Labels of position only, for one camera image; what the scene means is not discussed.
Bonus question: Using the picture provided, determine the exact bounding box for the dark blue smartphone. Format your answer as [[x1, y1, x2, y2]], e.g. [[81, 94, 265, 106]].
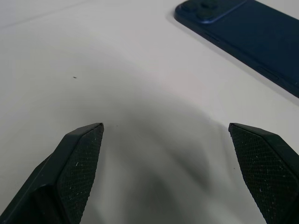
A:
[[174, 0, 299, 98]]

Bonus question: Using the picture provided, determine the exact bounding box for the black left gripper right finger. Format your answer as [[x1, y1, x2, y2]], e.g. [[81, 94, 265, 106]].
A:
[[228, 122, 299, 224]]

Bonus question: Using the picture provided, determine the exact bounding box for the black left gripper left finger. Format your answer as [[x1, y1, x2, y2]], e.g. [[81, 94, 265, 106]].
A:
[[0, 122, 105, 224]]

